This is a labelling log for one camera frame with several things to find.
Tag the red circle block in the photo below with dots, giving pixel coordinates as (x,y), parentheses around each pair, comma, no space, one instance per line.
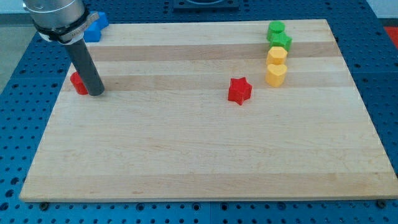
(78,84)

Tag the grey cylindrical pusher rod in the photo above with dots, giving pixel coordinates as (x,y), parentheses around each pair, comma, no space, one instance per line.
(84,65)

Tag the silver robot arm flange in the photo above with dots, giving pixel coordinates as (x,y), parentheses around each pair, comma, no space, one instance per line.
(63,21)

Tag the green circle block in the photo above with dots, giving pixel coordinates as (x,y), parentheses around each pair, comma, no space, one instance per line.
(275,27)

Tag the blue block behind cube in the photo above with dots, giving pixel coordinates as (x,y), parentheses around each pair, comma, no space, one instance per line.
(102,21)

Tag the wooden board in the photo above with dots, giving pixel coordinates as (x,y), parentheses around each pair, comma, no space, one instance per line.
(164,130)

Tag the red star block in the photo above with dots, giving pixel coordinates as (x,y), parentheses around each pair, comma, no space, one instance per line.
(239,90)

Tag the yellow heart block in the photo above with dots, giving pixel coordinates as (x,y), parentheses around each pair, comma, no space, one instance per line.
(275,74)

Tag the yellow hexagon block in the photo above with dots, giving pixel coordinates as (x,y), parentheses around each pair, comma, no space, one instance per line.
(276,56)

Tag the green star block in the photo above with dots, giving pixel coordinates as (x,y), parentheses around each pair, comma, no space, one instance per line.
(281,40)

